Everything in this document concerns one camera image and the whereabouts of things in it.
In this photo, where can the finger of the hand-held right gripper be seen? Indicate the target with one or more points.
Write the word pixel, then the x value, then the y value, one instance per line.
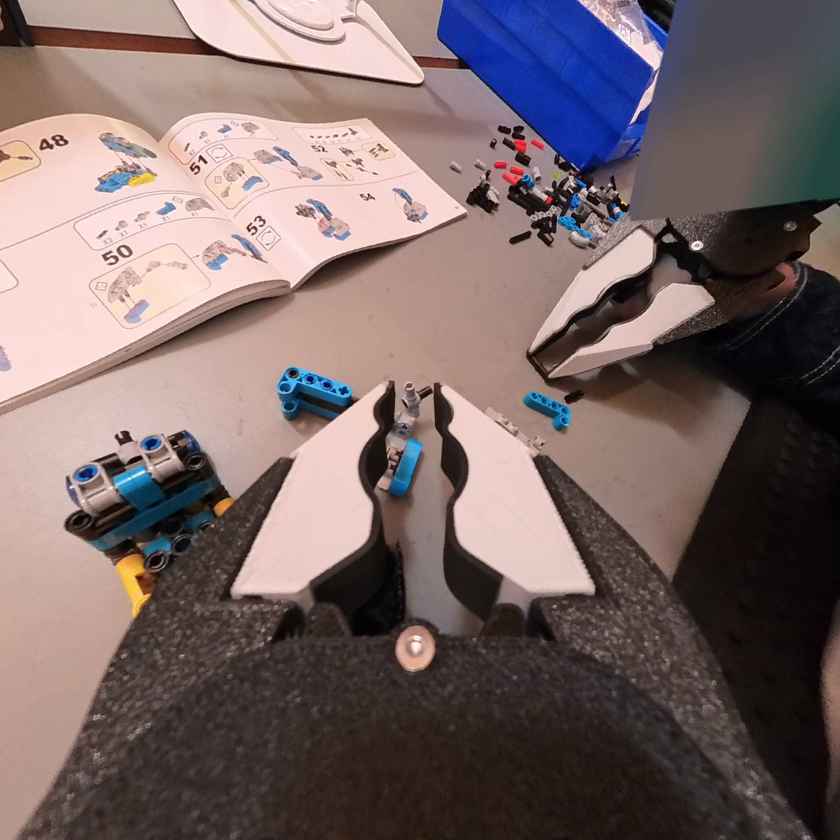
pixel 604 275
pixel 649 321

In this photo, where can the blue beams black axle assembly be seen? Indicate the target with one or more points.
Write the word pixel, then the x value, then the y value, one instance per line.
pixel 302 384

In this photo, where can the grey desk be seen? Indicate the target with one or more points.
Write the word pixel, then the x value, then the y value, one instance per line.
pixel 459 315

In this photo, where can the grey panel with connectors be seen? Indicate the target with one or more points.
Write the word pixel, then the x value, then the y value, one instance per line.
pixel 508 420

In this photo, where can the grey connector with black pin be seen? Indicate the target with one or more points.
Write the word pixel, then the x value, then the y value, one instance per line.
pixel 410 397

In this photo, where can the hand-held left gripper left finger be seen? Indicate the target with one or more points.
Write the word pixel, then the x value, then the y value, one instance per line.
pixel 315 518

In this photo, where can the blue angled beam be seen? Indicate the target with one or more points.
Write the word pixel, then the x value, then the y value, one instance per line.
pixel 544 400

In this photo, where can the pile of small brick parts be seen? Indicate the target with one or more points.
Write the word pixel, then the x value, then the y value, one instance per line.
pixel 544 197

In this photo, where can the blue plastic bin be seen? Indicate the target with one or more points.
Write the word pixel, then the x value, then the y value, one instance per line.
pixel 538 65

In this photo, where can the blue grey brick assembly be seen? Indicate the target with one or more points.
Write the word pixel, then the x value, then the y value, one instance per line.
pixel 407 466

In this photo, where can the open instruction booklet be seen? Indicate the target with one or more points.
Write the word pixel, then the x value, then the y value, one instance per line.
pixel 197 229

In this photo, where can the white stand base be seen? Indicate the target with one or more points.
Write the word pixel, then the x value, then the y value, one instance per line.
pixel 367 52

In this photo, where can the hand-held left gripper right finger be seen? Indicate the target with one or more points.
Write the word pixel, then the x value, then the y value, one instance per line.
pixel 518 518

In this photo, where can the blue yellow brick vehicle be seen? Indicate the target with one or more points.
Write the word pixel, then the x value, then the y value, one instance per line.
pixel 131 492

